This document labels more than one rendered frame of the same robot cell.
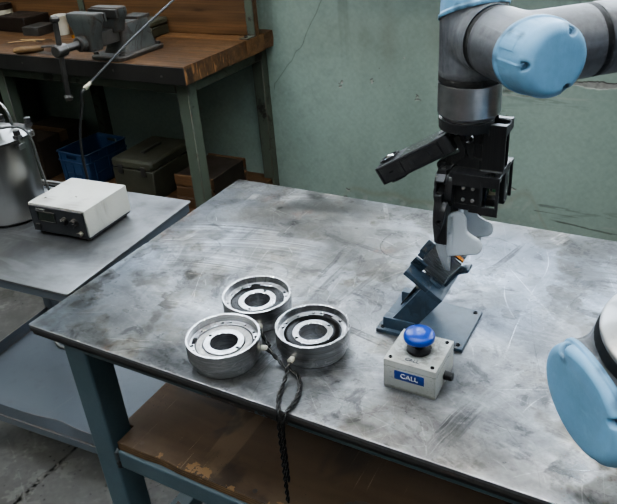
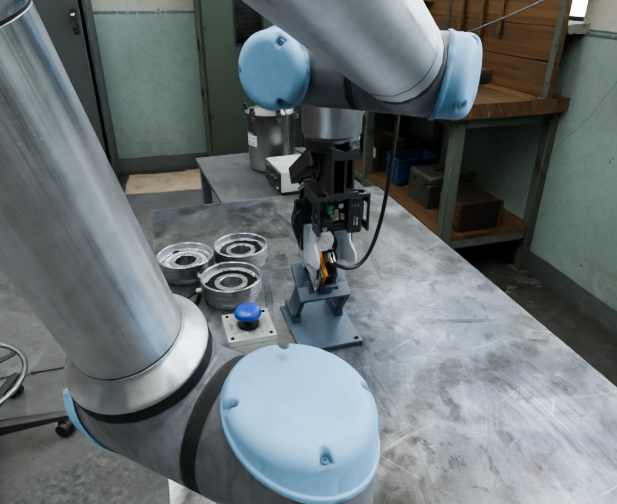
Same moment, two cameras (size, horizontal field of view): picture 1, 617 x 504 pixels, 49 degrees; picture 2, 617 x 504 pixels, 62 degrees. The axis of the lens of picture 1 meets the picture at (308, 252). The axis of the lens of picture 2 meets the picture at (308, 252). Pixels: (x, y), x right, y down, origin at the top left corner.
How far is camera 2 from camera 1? 0.69 m
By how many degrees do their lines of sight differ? 37
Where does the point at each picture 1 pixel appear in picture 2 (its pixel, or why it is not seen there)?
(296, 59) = (581, 128)
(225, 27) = (528, 87)
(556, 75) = (267, 86)
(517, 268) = (453, 332)
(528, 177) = not seen: outside the picture
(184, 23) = (501, 78)
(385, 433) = not seen: hidden behind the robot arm
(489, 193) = (330, 215)
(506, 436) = not seen: hidden behind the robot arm
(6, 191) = (262, 147)
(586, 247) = (550, 354)
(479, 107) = (313, 124)
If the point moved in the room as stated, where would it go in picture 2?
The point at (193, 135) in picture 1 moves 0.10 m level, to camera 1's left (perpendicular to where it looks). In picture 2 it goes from (450, 163) to (430, 158)
